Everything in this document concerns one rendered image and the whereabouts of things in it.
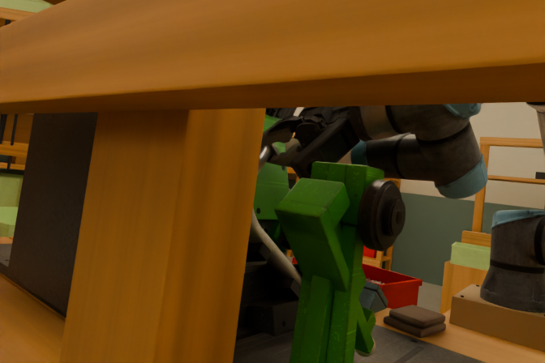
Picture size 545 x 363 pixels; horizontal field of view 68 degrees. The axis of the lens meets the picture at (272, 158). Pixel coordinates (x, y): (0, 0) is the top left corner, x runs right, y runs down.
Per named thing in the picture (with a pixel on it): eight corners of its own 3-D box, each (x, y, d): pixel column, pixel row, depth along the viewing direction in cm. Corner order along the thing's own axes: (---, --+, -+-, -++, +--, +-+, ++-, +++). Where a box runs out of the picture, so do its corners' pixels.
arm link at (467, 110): (483, 130, 52) (462, 70, 49) (401, 148, 58) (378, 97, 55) (485, 104, 57) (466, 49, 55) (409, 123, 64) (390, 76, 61)
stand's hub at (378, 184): (382, 246, 46) (388, 181, 46) (408, 252, 44) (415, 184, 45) (351, 249, 40) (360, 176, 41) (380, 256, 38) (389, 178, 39)
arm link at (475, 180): (434, 170, 69) (411, 117, 66) (501, 172, 60) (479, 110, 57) (410, 198, 66) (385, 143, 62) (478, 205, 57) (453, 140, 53)
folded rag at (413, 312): (421, 339, 70) (422, 322, 70) (381, 323, 76) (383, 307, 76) (447, 330, 77) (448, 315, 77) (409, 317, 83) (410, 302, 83)
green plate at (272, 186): (260, 224, 84) (253, 129, 89) (292, 219, 79) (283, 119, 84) (221, 224, 76) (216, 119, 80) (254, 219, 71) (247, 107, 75)
